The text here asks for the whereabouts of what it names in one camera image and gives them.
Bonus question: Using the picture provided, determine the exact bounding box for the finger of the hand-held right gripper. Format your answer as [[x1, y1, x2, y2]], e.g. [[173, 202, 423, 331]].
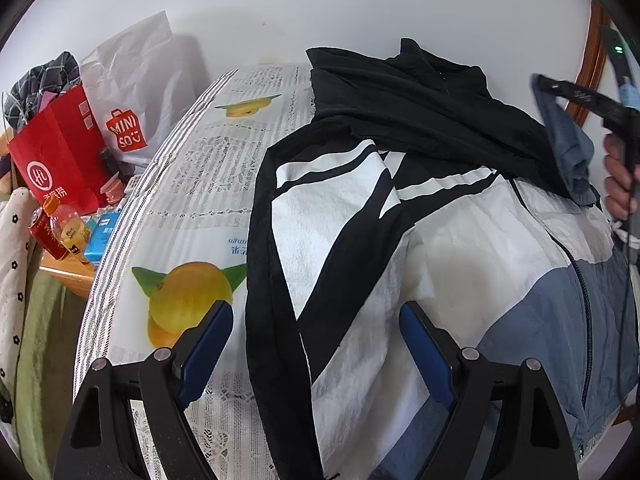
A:
[[531, 73, 627, 122]]

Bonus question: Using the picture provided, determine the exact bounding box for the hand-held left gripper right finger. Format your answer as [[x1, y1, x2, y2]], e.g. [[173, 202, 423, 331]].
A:
[[398, 301, 583, 480]]

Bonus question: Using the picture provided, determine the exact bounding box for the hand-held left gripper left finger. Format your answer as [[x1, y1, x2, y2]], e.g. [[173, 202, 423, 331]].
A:
[[52, 299, 235, 480]]

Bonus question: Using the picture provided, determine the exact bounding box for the black white blue jacket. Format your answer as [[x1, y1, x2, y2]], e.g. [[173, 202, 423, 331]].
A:
[[245, 37, 626, 480]]

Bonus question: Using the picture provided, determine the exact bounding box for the person's right hand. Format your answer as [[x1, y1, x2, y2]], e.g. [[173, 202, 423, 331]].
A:
[[602, 132, 640, 222]]

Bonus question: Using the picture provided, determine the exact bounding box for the blue tissue packet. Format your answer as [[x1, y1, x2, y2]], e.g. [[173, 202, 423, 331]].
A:
[[82, 212, 121, 268]]

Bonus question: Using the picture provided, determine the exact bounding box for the wooden nightstand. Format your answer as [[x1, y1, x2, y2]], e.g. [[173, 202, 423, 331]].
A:
[[40, 250, 96, 302]]

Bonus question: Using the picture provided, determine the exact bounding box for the green cloth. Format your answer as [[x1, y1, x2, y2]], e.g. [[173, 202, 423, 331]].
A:
[[10, 265, 96, 476]]

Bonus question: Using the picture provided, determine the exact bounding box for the fruit print bed sheet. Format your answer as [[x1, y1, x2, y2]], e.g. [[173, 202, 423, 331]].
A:
[[72, 62, 321, 480]]

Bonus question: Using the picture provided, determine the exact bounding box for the orange drink bottle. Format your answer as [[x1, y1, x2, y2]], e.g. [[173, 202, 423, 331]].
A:
[[42, 195, 96, 267]]

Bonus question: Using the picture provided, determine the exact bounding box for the red drink can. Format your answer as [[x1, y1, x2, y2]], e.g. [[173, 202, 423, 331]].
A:
[[29, 207, 71, 261]]

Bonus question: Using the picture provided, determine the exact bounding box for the red paper bag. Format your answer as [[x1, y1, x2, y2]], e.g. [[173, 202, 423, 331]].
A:
[[7, 84, 118, 211]]

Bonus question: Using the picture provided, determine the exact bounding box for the white shopping bag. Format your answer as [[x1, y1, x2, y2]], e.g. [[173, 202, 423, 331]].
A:
[[80, 10, 173, 168]]

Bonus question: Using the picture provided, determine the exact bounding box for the dark plaid cloth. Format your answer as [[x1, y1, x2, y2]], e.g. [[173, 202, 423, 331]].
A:
[[2, 51, 83, 131]]

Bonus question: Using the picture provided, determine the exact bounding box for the brown wooden frame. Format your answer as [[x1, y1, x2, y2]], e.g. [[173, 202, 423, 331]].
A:
[[565, 0, 613, 128]]

